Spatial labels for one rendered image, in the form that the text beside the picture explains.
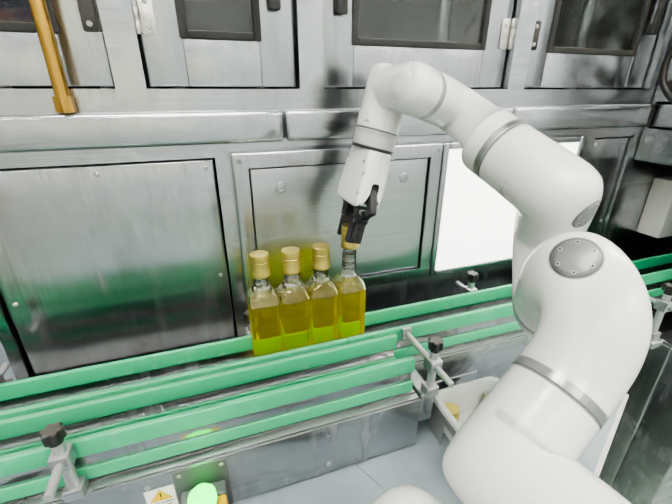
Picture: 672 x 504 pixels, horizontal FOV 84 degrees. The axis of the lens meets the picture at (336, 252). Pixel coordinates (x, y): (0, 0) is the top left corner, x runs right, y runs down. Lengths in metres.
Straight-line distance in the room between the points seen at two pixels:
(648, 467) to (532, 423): 1.31
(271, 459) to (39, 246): 0.58
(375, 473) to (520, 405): 0.50
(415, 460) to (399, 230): 0.49
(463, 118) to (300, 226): 0.39
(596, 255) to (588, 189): 0.10
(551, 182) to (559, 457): 0.27
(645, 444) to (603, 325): 1.27
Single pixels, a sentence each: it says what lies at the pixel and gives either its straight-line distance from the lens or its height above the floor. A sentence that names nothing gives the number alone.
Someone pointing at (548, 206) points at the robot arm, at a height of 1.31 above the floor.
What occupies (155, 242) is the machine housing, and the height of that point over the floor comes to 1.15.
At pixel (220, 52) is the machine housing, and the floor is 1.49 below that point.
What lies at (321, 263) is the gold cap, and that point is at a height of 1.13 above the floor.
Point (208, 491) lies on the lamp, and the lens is 0.72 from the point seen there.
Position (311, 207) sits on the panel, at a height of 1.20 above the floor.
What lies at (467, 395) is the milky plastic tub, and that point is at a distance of 0.92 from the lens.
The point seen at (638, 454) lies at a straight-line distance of 1.68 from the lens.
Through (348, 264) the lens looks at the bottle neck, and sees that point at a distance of 0.72.
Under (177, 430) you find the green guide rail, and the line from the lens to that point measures 0.69.
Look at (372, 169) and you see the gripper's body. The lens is 0.64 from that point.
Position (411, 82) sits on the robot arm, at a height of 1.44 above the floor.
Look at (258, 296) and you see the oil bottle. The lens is 0.69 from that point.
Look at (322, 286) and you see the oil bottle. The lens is 0.71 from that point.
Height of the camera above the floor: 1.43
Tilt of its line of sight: 24 degrees down
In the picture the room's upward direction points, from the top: straight up
